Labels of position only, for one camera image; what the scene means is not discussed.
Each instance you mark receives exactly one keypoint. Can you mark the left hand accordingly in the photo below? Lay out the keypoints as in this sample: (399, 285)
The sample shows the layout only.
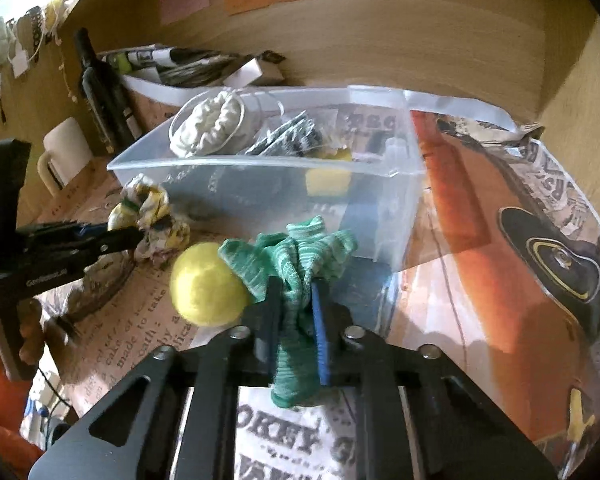
(29, 314)

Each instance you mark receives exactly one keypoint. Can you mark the white cloth with ring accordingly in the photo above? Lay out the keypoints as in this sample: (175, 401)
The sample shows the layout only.
(222, 121)

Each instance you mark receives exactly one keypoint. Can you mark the white mug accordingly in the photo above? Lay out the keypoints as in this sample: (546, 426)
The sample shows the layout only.
(65, 154)

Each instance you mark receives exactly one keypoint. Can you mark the grey knitted sock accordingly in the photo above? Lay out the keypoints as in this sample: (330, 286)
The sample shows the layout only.
(297, 137)

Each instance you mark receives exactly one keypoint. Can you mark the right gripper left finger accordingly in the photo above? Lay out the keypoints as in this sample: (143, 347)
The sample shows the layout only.
(264, 319)

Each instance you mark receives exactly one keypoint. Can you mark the yellow green sponge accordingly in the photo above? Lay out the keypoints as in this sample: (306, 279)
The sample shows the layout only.
(329, 182)

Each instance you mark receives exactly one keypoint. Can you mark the yellow floral scrunchie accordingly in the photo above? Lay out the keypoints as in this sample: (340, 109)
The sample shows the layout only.
(145, 204)

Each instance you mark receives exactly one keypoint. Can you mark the white tray of papers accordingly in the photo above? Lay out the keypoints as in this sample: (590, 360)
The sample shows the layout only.
(160, 76)

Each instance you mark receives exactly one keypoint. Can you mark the dark wine bottle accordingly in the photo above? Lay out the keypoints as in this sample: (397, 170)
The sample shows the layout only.
(106, 98)

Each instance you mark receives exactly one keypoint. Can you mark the clear plastic bin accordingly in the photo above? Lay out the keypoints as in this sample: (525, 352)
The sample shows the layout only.
(365, 180)

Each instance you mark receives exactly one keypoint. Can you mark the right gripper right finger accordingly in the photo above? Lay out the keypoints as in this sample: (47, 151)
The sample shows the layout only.
(337, 358)

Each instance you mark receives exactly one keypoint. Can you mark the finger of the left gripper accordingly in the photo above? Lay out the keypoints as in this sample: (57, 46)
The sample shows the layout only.
(87, 248)
(75, 232)

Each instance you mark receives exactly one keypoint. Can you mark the yellow felt ball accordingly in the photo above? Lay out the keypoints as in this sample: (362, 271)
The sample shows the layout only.
(204, 290)

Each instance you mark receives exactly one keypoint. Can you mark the green striped sock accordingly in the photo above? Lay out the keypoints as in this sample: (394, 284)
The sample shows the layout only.
(303, 252)

